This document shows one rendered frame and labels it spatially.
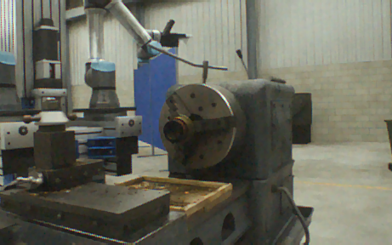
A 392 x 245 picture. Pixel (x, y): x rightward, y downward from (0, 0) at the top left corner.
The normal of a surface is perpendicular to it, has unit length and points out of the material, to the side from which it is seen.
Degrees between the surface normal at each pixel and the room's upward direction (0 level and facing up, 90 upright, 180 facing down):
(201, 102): 90
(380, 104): 90
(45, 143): 90
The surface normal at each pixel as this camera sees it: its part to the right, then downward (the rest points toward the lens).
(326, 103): -0.51, 0.06
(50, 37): 0.78, 0.01
